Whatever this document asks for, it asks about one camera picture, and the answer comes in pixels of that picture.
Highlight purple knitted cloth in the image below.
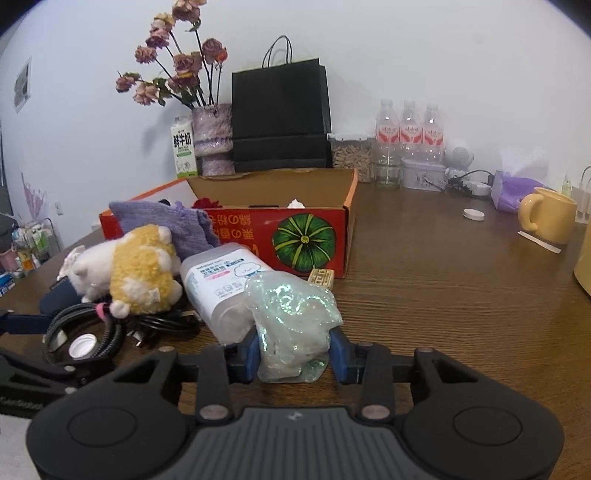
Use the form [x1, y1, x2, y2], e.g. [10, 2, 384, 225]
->
[108, 200, 221, 259]

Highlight black paper bag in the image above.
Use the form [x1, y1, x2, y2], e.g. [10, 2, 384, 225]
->
[231, 35, 332, 174]

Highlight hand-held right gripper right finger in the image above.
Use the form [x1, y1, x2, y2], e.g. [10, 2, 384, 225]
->
[329, 328, 481, 424]

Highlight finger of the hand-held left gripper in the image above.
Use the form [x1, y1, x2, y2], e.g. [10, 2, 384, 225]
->
[0, 349, 116, 398]
[0, 311, 52, 336]

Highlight purple wall sticker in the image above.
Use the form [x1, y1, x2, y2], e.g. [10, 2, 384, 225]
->
[21, 172, 49, 222]

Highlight navy blue case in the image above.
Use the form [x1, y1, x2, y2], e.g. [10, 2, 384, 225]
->
[39, 281, 86, 316]

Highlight white and yellow plush toy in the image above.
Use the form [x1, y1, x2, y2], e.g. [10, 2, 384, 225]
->
[58, 224, 184, 319]

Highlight yellow mug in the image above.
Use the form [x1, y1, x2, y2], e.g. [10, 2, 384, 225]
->
[517, 187, 578, 245]

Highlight purple mottled vase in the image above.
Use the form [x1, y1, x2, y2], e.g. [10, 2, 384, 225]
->
[191, 104, 235, 177]

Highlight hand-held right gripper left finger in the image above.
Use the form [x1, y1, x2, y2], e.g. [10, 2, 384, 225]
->
[113, 331, 262, 424]

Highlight clear drinking glass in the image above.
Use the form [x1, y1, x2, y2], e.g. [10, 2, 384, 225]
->
[374, 154, 402, 189]

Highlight wooden desktop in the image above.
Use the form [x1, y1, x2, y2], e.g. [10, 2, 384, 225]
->
[0, 178, 591, 467]

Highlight white green milk carton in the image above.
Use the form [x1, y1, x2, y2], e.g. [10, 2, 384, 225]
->
[172, 115, 199, 180]

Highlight white bottle cap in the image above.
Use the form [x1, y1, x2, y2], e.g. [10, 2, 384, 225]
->
[68, 335, 98, 360]

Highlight purple tissue box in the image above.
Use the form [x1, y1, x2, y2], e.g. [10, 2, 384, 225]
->
[490, 148, 550, 213]

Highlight dried pink roses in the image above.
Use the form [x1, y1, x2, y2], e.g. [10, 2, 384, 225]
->
[115, 0, 229, 110]

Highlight white floral tin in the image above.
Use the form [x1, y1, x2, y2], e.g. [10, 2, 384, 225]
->
[403, 159, 448, 191]

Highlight yellow thermos jug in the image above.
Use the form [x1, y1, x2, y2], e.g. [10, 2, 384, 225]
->
[573, 222, 591, 296]

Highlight white paper strip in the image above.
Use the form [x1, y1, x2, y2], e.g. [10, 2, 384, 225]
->
[517, 230, 563, 254]

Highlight wire storage cart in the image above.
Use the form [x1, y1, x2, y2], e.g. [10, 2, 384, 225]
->
[0, 217, 61, 287]

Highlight wall picture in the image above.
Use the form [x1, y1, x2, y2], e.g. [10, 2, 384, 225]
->
[13, 58, 32, 113]

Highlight iridescent clear plastic bag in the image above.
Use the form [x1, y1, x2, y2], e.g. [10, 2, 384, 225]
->
[243, 271, 343, 384]

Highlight red cardboard box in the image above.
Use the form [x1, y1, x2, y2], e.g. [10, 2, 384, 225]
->
[99, 167, 359, 280]

